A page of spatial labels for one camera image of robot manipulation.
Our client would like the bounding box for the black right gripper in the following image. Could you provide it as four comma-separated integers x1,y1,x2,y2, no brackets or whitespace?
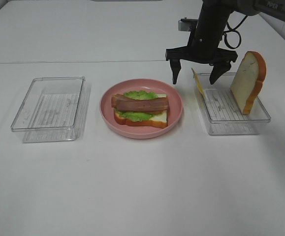
165,15,238,85

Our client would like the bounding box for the white bread slice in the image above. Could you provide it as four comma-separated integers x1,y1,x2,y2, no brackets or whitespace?
113,94,169,128

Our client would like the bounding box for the green lettuce leaf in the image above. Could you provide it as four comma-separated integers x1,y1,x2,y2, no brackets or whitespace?
114,90,158,122

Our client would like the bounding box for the tray bacon strip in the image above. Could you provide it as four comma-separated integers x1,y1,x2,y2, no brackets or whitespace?
111,94,133,108
116,97,169,112

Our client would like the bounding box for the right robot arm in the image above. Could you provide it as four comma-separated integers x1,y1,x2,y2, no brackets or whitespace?
165,0,285,84

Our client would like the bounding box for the yellow cheese slice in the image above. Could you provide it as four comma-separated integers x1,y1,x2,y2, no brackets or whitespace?
191,68,206,100

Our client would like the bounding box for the pink round plate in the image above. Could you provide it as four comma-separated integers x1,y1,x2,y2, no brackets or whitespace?
100,79,183,139

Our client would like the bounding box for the upright bread slice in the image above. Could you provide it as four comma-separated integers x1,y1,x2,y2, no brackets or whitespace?
230,51,267,115

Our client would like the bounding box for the clear right plastic tray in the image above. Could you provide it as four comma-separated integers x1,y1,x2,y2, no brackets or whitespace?
195,73,271,135

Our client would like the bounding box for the clear plastic tray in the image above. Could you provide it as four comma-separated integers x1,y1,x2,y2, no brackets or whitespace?
10,76,87,143
195,73,271,135

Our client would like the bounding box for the clear left plastic tray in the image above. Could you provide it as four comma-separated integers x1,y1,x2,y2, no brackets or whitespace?
10,76,87,143

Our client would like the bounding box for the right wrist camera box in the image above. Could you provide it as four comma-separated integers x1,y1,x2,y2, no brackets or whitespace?
178,18,198,31

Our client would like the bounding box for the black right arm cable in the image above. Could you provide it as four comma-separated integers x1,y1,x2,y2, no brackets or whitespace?
221,13,249,49

